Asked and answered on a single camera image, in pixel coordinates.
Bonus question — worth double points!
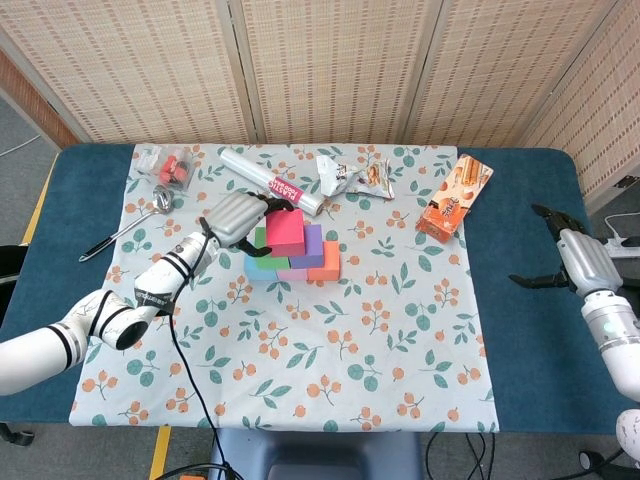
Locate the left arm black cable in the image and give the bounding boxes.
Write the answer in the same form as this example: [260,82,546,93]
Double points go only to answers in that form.
[167,214,236,480]

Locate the white power cable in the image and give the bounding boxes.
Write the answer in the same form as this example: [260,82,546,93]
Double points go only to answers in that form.
[603,212,640,241]

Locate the orange cube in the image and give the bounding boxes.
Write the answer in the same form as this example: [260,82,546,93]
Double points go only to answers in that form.
[306,240,342,283]

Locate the plastic wrap roll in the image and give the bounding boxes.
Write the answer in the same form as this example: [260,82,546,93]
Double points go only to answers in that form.
[219,147,326,218]

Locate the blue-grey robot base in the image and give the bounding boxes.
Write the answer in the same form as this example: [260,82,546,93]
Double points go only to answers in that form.
[207,429,424,480]

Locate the black equipment frame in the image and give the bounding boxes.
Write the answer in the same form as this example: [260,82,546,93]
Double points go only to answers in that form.
[0,243,29,284]

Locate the metal ladle spoon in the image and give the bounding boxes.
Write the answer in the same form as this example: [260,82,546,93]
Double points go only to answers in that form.
[78,184,175,263]

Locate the blue cube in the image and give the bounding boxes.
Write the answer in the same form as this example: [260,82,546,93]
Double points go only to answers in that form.
[243,254,280,282]

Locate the purple cube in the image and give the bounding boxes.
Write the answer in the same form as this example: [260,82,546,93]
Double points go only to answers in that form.
[288,223,325,270]

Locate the black floor cable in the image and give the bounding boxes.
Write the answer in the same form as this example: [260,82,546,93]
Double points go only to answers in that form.
[424,432,499,480]

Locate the red cube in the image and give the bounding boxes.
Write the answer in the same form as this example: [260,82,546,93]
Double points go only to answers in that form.
[265,208,307,259]

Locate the clear bag red items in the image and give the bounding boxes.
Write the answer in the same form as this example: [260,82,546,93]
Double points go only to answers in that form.
[133,145,199,194]

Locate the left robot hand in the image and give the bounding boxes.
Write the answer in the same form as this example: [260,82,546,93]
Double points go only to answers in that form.
[204,189,296,257]

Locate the bamboo folding screen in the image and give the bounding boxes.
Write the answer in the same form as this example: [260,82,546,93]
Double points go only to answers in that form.
[0,0,640,211]

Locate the white power strip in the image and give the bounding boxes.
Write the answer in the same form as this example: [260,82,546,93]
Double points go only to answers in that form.
[607,237,640,259]

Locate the crumpled snack bag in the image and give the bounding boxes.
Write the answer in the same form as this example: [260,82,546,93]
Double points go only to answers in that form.
[315,154,396,201]

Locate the orange biscuit box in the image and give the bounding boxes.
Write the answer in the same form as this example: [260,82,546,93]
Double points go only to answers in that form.
[415,153,495,244]

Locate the floral tablecloth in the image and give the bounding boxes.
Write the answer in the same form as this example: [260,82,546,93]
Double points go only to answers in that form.
[68,143,501,434]

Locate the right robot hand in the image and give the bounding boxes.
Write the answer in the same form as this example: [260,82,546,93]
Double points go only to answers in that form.
[508,203,624,301]

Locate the green cube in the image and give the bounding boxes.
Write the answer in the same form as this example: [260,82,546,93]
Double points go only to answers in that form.
[252,227,292,272]

